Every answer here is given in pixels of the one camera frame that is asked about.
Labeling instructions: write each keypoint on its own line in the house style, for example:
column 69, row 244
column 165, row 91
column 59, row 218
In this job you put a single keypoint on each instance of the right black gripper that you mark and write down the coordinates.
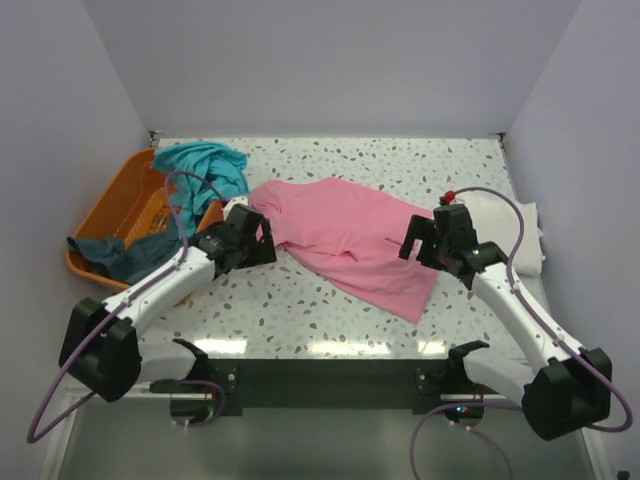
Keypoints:
column 419, row 228

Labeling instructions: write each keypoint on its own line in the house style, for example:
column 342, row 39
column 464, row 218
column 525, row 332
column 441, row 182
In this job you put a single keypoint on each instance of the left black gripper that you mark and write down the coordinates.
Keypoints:
column 262, row 251

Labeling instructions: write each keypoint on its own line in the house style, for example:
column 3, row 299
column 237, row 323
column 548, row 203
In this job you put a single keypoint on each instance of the pink t shirt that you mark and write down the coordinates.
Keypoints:
column 351, row 235

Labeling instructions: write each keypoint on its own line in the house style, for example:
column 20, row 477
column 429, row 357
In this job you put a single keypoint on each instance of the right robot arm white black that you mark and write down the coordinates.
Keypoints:
column 562, row 386

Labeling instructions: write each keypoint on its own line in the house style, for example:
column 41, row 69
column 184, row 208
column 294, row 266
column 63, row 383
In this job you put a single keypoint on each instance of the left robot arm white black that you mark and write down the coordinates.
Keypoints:
column 102, row 347

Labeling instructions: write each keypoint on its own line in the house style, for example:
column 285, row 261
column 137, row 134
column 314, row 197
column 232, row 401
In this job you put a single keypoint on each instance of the folded white t shirt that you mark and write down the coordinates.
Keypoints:
column 495, row 220

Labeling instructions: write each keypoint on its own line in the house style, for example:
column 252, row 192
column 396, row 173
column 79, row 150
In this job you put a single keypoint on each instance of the turquoise t shirt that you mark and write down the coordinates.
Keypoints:
column 219, row 175

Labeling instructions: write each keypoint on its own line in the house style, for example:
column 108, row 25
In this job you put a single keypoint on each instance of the orange plastic laundry basket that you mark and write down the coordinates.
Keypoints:
column 132, row 206

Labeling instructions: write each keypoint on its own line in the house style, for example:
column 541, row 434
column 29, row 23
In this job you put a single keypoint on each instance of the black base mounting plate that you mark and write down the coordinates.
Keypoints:
column 235, row 385

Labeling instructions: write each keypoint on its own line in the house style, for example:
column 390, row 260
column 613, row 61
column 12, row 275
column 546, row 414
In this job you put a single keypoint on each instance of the dark teal t shirt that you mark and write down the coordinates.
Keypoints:
column 112, row 259

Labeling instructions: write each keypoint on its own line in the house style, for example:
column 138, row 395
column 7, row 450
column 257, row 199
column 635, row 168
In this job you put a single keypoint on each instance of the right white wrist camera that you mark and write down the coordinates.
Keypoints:
column 450, row 198

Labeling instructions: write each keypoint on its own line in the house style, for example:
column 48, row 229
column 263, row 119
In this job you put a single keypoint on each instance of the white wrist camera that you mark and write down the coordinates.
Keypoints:
column 450, row 198
column 240, row 200

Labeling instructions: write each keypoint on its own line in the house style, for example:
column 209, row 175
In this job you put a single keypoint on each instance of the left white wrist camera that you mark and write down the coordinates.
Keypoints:
column 240, row 200

